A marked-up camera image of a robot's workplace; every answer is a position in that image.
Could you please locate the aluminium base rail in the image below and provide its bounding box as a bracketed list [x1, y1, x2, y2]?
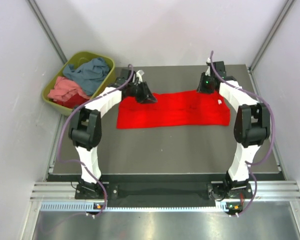
[30, 180, 300, 202]

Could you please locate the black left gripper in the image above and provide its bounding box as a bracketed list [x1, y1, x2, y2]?
[128, 80, 157, 105]

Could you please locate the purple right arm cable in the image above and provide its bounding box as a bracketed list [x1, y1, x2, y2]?
[209, 50, 276, 218]

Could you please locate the blue-grey t-shirt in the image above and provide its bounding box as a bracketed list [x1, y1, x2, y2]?
[62, 57, 110, 96]

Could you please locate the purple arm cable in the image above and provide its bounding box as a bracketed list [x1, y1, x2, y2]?
[209, 50, 276, 218]
[56, 64, 135, 218]

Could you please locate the pink t-shirt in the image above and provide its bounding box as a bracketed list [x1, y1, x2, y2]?
[47, 76, 90, 102]

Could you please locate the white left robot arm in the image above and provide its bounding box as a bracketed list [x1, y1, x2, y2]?
[68, 69, 157, 200]

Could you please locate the bright red t-shirt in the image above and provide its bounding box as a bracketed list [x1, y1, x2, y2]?
[116, 90, 231, 129]

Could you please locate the left aluminium corner post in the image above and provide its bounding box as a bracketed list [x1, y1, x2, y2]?
[26, 0, 68, 64]

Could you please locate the green plastic laundry bin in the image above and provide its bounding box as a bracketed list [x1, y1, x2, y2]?
[42, 51, 116, 116]

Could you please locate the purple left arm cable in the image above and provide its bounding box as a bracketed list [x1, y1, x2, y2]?
[56, 64, 135, 218]

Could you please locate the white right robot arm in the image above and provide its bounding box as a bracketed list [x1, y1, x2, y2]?
[197, 58, 271, 198]

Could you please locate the white slotted cable duct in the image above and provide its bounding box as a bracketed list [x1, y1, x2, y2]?
[40, 201, 243, 213]

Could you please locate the dark red t-shirt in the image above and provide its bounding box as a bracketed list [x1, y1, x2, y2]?
[54, 94, 89, 109]

